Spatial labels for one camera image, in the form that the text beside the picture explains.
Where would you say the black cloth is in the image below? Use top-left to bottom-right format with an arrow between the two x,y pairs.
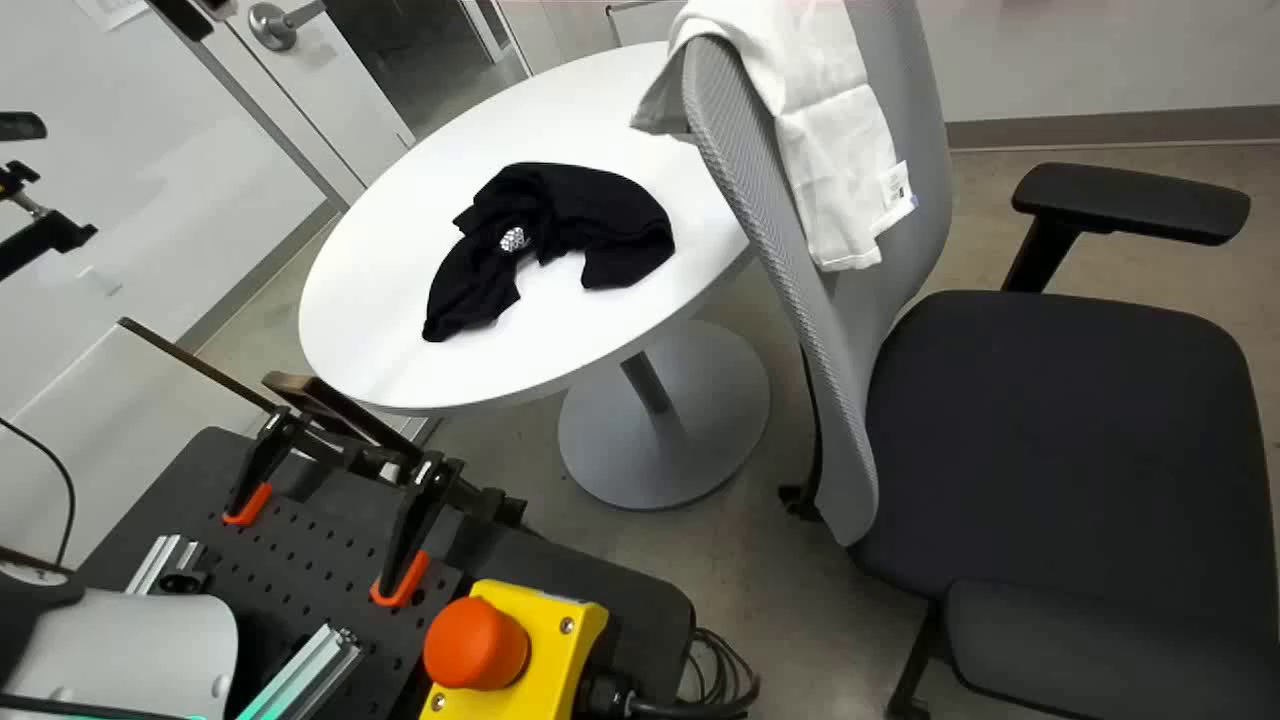
422,162 -> 678,344

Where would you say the white cloth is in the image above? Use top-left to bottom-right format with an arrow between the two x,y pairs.
630,0 -> 919,273

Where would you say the black clamp with orange tips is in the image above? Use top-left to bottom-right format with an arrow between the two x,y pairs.
369,452 -> 528,610
221,404 -> 346,529

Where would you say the yellow emergency stop button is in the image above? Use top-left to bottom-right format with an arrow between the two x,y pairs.
419,578 -> 610,720

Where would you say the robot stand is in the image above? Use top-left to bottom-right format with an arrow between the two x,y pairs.
76,426 -> 697,720

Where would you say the white door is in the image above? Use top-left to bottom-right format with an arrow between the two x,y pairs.
148,0 -> 417,209

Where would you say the grey office chair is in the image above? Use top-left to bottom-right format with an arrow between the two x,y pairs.
680,0 -> 1280,720

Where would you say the aluminium profile bar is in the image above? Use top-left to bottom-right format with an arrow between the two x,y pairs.
234,624 -> 364,720
124,534 -> 209,597

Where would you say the white paper sheet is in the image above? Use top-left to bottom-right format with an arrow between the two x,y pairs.
74,0 -> 152,32

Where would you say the coil of black cable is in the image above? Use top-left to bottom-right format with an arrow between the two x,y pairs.
590,626 -> 762,720

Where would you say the silver door handle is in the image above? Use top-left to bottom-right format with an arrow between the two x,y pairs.
247,0 -> 328,53

